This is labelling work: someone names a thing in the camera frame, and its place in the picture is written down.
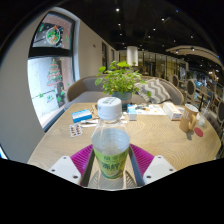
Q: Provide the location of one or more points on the white printed pamphlet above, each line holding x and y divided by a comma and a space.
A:
153, 110

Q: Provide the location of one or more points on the small blue white box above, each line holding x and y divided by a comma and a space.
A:
132, 114

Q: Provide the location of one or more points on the brown ceramic mug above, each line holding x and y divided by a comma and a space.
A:
186, 120

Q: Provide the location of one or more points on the white round column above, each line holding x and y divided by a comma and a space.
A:
132, 56

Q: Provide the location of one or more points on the grey curved sofa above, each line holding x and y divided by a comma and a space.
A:
83, 90

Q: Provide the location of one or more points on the window with festive stickers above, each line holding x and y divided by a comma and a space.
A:
50, 93

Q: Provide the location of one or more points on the clear plastic cup with straw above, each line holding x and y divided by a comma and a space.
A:
202, 121

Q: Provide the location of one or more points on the group of dining chairs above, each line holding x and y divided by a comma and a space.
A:
190, 87

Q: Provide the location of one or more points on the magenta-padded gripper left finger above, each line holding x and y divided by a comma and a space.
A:
80, 160

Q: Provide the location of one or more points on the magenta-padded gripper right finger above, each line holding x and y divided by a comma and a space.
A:
143, 160

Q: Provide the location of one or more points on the grey zigzag cushion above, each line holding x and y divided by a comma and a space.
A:
155, 90

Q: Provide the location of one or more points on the clear green-label drink bottle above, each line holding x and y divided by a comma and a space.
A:
110, 146

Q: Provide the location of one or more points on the pill blister pack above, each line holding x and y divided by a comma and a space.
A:
76, 130

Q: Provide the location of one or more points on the flat blue white box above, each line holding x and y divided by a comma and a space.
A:
81, 115

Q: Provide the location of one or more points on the potted green plant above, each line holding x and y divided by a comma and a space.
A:
120, 80

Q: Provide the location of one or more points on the white tissue box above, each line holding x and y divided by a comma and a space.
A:
171, 111

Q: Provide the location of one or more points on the ceiling spot lights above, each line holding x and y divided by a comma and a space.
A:
117, 10

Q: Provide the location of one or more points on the flat round red coaster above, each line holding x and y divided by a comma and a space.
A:
199, 132

